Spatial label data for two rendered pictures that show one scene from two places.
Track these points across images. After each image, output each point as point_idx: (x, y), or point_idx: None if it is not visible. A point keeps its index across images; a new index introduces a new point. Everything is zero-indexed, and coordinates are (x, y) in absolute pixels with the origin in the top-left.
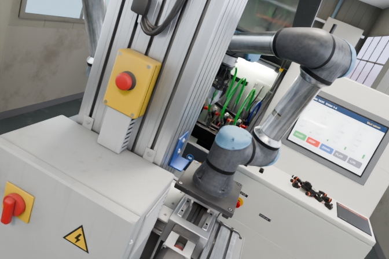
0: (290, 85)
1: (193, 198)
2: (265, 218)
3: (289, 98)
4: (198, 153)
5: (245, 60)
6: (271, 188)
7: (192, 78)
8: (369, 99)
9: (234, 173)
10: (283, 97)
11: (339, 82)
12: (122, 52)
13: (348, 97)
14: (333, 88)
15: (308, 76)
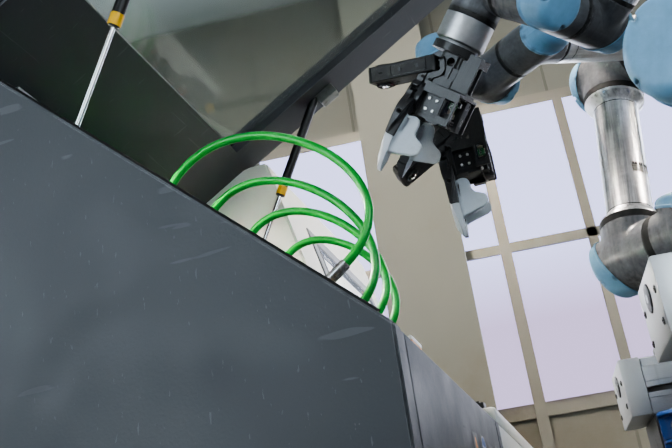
0: (298, 231)
1: None
2: None
3: (639, 136)
4: (482, 420)
5: (507, 96)
6: (514, 434)
7: None
8: (338, 248)
9: (502, 436)
10: (629, 138)
11: (314, 220)
12: None
13: (332, 249)
14: (318, 233)
15: (642, 95)
